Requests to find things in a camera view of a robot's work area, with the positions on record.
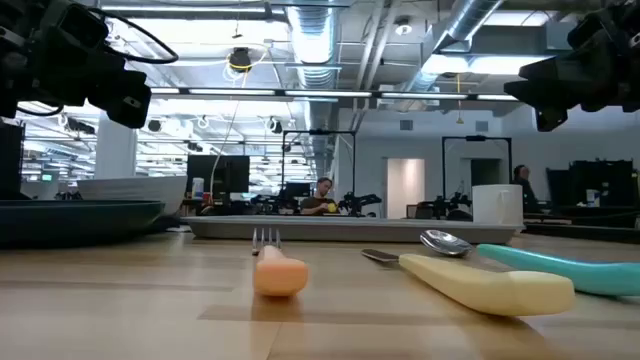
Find yellow-handled knife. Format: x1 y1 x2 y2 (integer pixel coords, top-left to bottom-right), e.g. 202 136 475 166
360 247 577 318

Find black background rig frame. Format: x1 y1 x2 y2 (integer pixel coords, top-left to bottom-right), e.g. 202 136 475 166
441 134 514 201
281 129 358 201

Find white mug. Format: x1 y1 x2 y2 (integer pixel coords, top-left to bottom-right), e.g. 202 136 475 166
471 183 525 226

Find white bowl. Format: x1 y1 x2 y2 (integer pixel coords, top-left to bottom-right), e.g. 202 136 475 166
77 174 189 217

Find black ceiling cable reel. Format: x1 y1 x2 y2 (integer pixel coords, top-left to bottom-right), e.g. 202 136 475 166
228 46 254 74

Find grey plastic tray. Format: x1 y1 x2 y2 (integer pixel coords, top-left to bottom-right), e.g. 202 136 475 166
181 215 527 246

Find silver ventilation duct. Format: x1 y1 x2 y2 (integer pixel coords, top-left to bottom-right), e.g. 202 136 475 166
285 0 337 91
399 0 504 94

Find white building column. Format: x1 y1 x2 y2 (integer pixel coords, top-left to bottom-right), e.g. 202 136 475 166
94 110 138 180

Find orange-handled fork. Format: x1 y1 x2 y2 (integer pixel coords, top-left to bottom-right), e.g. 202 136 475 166
250 227 310 298

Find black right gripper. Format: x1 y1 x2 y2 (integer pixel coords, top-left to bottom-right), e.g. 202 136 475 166
503 0 640 133

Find person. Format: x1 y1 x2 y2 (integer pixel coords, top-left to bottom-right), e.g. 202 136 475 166
298 176 342 217
510 164 540 214

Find black aluminium table frame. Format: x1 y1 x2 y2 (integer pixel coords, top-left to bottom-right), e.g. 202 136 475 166
522 222 640 245

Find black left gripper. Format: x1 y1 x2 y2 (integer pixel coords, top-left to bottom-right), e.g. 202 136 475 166
0 0 153 130

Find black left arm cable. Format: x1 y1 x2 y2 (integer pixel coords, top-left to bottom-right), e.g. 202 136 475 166
99 7 180 65

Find black monitor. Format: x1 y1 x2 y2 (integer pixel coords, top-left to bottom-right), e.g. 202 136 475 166
186 154 251 204

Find teal-handled spoon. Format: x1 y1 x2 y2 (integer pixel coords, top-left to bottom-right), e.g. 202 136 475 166
419 229 640 298

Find overhead LED light bar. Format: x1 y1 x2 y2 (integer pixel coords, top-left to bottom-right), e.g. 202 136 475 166
149 86 521 103

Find tall black cabinet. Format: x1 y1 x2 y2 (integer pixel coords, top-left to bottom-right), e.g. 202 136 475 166
0 121 26 201

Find black storage cabinets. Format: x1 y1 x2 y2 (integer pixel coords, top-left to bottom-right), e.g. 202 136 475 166
545 159 640 209

